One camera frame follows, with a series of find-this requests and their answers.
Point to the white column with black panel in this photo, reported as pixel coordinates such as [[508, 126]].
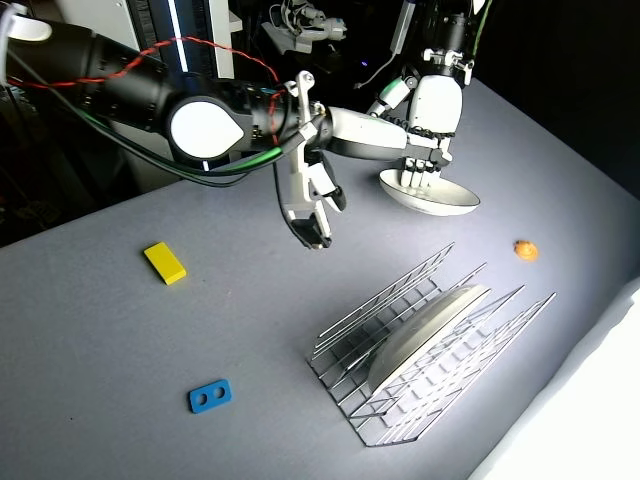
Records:
[[220, 30]]

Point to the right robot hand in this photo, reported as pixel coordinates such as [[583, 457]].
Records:
[[365, 135]]

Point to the white plastic device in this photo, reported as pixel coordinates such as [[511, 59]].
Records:
[[300, 35]]

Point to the blue block with two holes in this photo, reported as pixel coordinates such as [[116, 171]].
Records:
[[210, 402]]

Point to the small orange toy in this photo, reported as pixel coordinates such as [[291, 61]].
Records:
[[526, 251]]

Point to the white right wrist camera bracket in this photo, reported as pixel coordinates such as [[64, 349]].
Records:
[[302, 200]]

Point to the white plate with small print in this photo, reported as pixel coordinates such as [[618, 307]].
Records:
[[425, 335], [450, 197]]

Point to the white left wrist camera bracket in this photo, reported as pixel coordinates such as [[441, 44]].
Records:
[[450, 56]]

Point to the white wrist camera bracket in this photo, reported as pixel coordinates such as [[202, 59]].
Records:
[[302, 200], [450, 56]]

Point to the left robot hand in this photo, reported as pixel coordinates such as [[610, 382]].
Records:
[[435, 102]]

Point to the yellow rectangular block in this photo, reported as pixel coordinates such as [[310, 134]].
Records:
[[165, 263]]

